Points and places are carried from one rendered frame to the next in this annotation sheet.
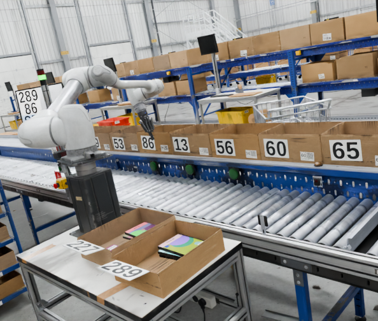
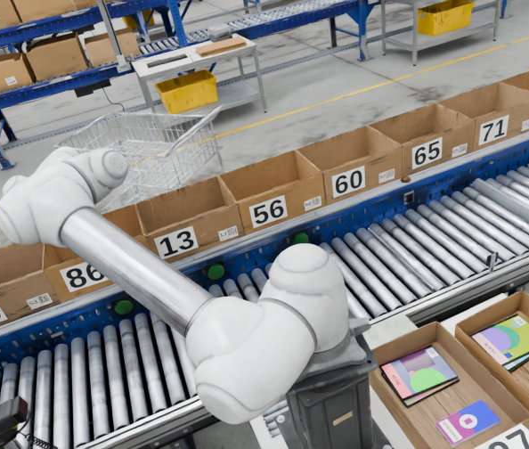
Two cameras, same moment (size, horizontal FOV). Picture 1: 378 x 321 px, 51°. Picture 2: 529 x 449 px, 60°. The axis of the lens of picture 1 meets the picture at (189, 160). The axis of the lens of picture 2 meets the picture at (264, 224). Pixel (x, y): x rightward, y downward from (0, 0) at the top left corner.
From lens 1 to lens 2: 215 cm
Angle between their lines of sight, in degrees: 58
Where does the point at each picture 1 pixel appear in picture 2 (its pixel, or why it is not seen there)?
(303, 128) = (321, 148)
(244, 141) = (302, 191)
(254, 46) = not seen: outside the picture
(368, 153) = (447, 148)
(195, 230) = (484, 315)
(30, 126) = (276, 362)
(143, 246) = (507, 379)
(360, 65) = (65, 56)
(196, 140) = (213, 222)
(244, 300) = not seen: hidden behind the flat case
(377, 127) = (400, 121)
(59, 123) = (327, 306)
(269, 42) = not seen: outside the picture
